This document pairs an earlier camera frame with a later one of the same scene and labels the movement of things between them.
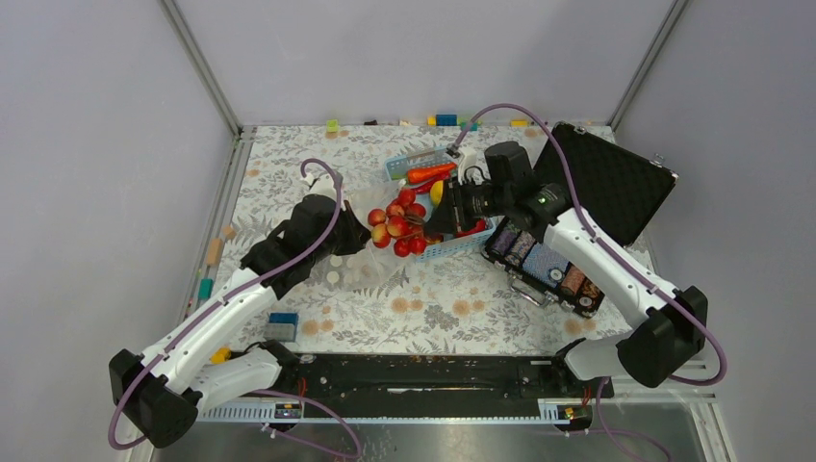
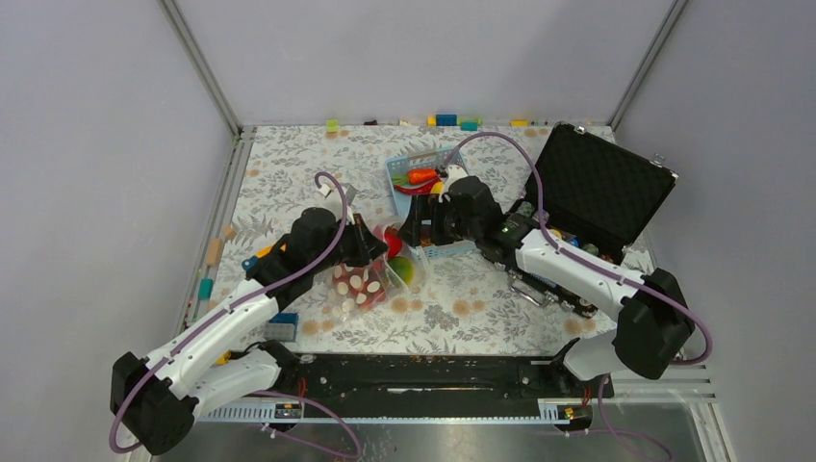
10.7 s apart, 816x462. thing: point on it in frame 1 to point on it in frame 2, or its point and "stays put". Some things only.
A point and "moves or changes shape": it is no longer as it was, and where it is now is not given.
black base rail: x=430 y=385 stays put
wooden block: x=215 y=251 stays put
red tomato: x=479 y=226 moves or changes shape
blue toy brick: x=446 y=119 stays put
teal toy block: x=205 y=289 stays put
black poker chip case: x=620 y=189 stays put
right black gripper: x=451 y=214 to x=425 y=209
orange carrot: x=417 y=175 stays put
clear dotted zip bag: x=368 y=267 moves or changes shape
